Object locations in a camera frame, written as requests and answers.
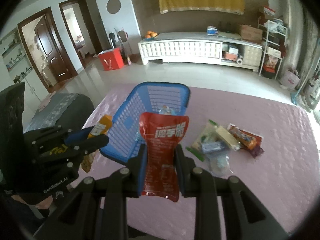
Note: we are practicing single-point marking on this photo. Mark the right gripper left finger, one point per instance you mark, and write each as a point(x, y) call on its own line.
point(133, 174)

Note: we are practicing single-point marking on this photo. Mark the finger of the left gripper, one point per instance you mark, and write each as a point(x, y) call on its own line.
point(70, 149)
point(79, 135)

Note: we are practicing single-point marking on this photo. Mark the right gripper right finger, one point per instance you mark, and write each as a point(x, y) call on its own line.
point(190, 177)

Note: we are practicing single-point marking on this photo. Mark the orange silver snack pouch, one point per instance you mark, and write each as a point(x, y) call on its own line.
point(96, 138)

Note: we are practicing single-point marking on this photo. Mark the clear blue wafer bag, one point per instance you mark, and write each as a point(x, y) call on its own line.
point(219, 164)

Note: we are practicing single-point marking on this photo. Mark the blue plastic basket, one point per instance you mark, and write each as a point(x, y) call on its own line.
point(152, 111)

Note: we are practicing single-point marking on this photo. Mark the silver purple candy tube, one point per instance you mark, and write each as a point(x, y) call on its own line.
point(212, 147)

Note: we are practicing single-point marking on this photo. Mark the green soda cracker pack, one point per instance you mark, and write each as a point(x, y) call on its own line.
point(207, 135)

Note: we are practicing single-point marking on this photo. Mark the red snack packet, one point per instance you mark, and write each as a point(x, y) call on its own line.
point(162, 154)

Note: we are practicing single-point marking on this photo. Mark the orange snack bar wrapper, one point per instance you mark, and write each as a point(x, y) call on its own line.
point(247, 139)

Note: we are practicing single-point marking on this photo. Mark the dark purple snack packet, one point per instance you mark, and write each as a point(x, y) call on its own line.
point(256, 151)

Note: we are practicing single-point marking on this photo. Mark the clear blue cookie bag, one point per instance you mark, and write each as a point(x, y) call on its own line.
point(166, 110)

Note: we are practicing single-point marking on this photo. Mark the clear cream cracker pack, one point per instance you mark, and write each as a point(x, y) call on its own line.
point(227, 138)

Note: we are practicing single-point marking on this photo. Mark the red box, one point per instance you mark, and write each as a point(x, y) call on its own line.
point(111, 59)

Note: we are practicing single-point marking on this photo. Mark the pink quilted tablecloth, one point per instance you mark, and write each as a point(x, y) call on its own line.
point(285, 178)

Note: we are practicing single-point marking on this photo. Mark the brown wooden door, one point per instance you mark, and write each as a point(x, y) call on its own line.
point(51, 53)

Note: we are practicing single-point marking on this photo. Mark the plate of oranges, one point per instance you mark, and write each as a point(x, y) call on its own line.
point(151, 35)

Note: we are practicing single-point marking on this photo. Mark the white tv cabinet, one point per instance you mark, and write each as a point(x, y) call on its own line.
point(191, 47)

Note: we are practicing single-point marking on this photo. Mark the pink shopping bag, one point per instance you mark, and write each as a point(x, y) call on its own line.
point(290, 79)

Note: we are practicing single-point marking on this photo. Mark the blue tissue pack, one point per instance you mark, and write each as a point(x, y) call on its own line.
point(211, 30)

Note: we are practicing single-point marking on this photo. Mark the cardboard box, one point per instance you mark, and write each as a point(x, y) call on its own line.
point(250, 34)

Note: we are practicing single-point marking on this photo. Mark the white metal shelf rack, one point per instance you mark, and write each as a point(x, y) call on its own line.
point(274, 40)

